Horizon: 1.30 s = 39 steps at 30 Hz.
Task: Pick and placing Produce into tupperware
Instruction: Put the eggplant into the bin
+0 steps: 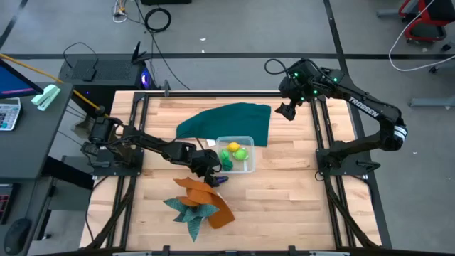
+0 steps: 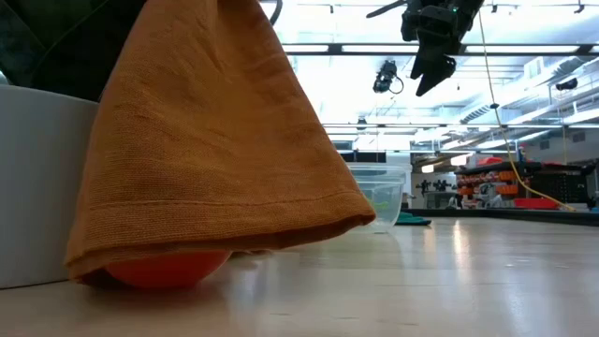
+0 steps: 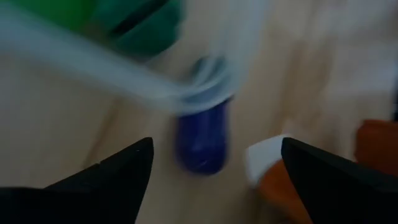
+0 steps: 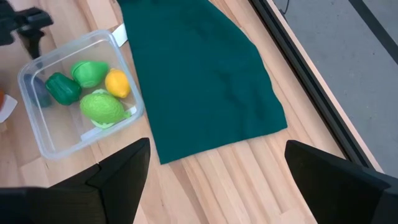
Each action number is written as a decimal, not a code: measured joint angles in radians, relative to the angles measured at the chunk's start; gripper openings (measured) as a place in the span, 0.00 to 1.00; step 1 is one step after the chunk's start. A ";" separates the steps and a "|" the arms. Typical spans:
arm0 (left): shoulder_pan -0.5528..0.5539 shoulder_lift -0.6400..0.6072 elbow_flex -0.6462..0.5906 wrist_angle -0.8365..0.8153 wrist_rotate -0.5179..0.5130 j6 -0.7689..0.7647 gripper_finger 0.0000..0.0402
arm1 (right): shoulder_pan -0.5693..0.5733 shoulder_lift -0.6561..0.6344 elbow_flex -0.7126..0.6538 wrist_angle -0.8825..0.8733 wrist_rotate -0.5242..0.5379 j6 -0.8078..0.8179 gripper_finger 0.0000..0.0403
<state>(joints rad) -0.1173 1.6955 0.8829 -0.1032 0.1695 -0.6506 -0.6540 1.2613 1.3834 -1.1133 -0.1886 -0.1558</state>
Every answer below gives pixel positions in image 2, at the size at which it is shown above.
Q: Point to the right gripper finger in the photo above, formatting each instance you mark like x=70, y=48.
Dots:
x=440, y=72
x=422, y=63

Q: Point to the clear plastic tupperware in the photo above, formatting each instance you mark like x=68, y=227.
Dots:
x=381, y=192

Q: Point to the orange cloth napkin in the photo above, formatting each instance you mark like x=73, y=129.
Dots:
x=210, y=140

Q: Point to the black background robot arm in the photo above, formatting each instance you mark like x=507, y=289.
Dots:
x=424, y=187
x=442, y=186

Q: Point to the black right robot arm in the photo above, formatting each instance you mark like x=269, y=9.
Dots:
x=468, y=5

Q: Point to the dark green cloth mat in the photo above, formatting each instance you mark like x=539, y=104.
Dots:
x=414, y=220

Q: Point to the red round ball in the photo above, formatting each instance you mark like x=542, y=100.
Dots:
x=168, y=270

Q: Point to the white round container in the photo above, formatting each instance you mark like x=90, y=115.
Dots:
x=42, y=187

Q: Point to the black hanging overhead camera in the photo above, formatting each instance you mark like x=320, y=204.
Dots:
x=384, y=77

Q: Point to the black overhead frame beam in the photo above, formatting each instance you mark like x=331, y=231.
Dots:
x=515, y=49

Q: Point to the black aluminium table frame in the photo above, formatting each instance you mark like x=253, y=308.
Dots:
x=533, y=215

